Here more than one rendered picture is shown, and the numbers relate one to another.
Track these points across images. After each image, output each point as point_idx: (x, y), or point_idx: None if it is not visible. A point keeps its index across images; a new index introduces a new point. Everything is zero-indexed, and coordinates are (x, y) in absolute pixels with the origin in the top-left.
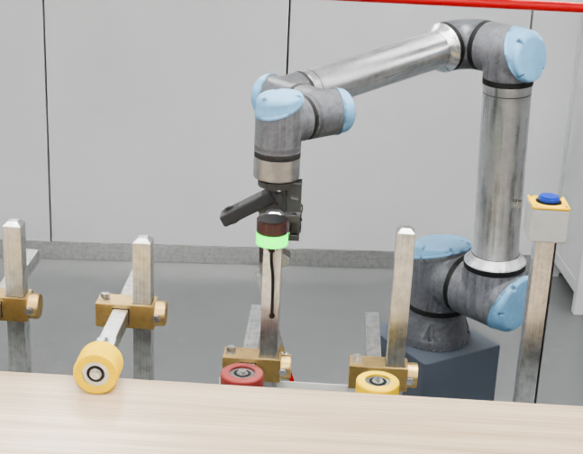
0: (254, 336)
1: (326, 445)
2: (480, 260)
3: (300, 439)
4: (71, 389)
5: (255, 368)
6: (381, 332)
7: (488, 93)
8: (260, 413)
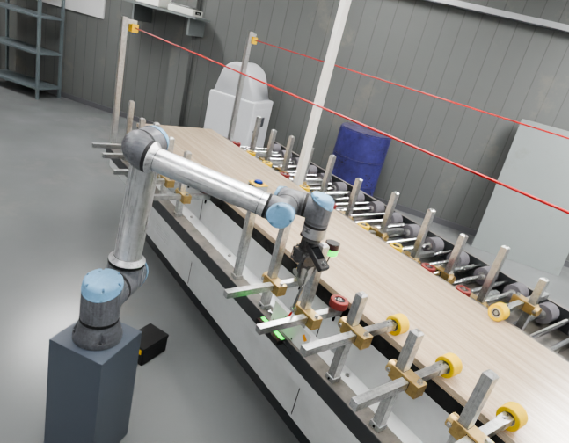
0: (291, 318)
1: (352, 274)
2: (142, 259)
3: (355, 279)
4: (404, 338)
5: (333, 296)
6: (107, 356)
7: None
8: (354, 290)
